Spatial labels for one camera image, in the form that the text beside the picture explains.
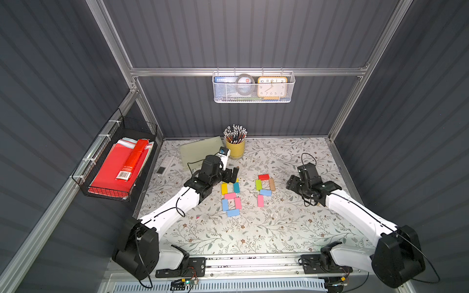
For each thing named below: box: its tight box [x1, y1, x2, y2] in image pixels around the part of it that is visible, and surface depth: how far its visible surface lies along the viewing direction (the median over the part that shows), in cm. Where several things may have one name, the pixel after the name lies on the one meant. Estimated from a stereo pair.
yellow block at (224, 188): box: [221, 183, 228, 196], surface depth 98 cm
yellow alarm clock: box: [257, 76, 288, 101], surface depth 91 cm
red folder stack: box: [87, 137, 154, 200], surface depth 72 cm
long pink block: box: [257, 194, 265, 207], surface depth 96 cm
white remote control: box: [155, 153, 175, 176], surface depth 107 cm
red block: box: [258, 173, 270, 181], surface depth 104 cm
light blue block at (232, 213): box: [227, 208, 240, 217], surface depth 90 cm
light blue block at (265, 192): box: [259, 189, 272, 196], surface depth 98 cm
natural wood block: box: [269, 177, 277, 192], surface depth 101 cm
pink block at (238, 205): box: [234, 197, 243, 210], surface depth 93 cm
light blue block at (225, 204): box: [222, 198, 229, 212], surface depth 92 cm
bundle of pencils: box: [223, 123, 248, 145], surface depth 101 cm
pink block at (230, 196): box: [224, 192, 237, 200], surface depth 96 cm
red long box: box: [116, 139, 150, 182], surface depth 74 cm
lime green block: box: [255, 179, 262, 191], surface depth 101 cm
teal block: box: [233, 181, 240, 193], surface depth 99 cm
